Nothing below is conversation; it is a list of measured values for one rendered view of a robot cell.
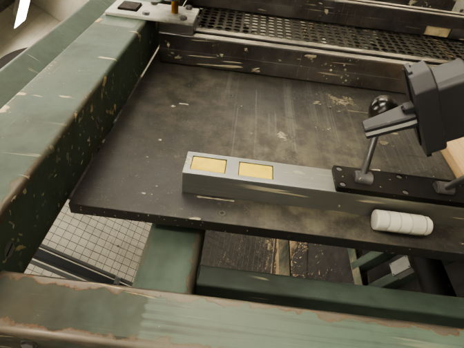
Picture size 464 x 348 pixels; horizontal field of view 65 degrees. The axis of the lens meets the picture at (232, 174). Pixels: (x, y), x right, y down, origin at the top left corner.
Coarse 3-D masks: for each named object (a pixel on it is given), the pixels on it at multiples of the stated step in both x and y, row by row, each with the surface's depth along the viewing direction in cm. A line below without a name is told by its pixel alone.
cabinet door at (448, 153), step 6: (462, 138) 71; (450, 144) 68; (456, 144) 69; (462, 144) 69; (444, 150) 68; (450, 150) 67; (456, 150) 67; (462, 150) 67; (444, 156) 68; (450, 156) 66; (456, 156) 66; (462, 156) 66; (450, 162) 66; (456, 162) 64; (462, 162) 64; (456, 168) 64; (462, 168) 63; (456, 174) 64; (462, 174) 62
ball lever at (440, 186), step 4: (452, 180) 51; (456, 180) 50; (460, 180) 49; (432, 184) 54; (436, 184) 53; (440, 184) 52; (444, 184) 52; (448, 184) 51; (452, 184) 50; (456, 184) 50; (460, 184) 50; (436, 188) 53; (440, 188) 52; (444, 188) 52; (448, 188) 52; (452, 188) 52; (436, 192) 53; (440, 192) 52; (444, 192) 52; (448, 192) 52; (452, 192) 52
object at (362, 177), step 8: (384, 96) 48; (376, 104) 47; (384, 104) 47; (392, 104) 47; (368, 112) 49; (376, 112) 47; (384, 112) 47; (368, 152) 51; (368, 160) 51; (368, 168) 52; (360, 176) 52; (368, 176) 52
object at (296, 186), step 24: (288, 168) 55; (312, 168) 55; (192, 192) 54; (216, 192) 54; (240, 192) 53; (264, 192) 53; (288, 192) 53; (312, 192) 52; (336, 192) 52; (432, 216) 54; (456, 216) 53
